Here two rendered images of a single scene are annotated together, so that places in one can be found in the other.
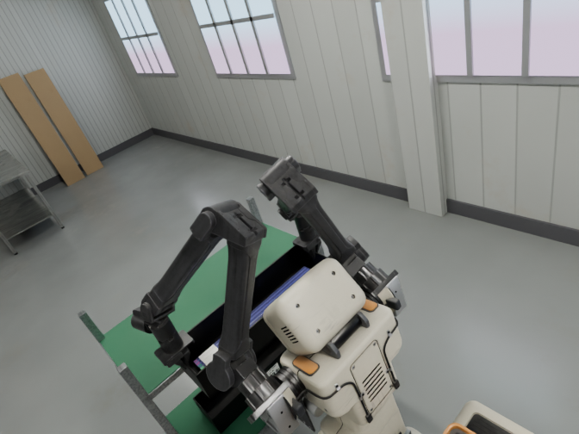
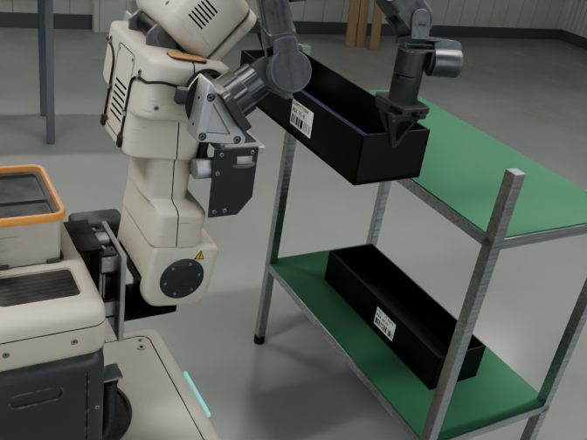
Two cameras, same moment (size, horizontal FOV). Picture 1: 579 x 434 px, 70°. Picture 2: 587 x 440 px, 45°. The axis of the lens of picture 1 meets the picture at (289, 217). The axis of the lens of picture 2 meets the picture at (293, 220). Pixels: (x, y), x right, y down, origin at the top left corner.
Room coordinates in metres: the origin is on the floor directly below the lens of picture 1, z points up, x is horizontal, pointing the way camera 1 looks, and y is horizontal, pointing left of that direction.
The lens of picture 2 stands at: (1.02, -1.40, 1.61)
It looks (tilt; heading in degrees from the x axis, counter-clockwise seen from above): 28 degrees down; 90
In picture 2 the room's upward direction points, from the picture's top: 10 degrees clockwise
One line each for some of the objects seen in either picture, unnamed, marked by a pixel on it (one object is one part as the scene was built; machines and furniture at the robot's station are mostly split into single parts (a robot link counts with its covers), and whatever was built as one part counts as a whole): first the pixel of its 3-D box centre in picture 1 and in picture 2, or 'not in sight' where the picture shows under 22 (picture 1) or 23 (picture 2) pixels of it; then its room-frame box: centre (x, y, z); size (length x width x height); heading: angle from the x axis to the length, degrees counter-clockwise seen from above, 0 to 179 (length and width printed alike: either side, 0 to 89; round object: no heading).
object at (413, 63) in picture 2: (301, 217); (413, 60); (1.20, -0.04, 1.28); 0.07 x 0.06 x 0.07; 17
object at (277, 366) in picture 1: (252, 371); (397, 309); (1.39, 0.40, 0.41); 0.57 x 0.17 x 0.11; 123
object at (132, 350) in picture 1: (243, 352); (408, 270); (1.39, 0.40, 0.55); 0.91 x 0.46 x 1.10; 123
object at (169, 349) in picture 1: (171, 341); not in sight; (0.89, 0.43, 1.21); 0.10 x 0.07 x 0.07; 123
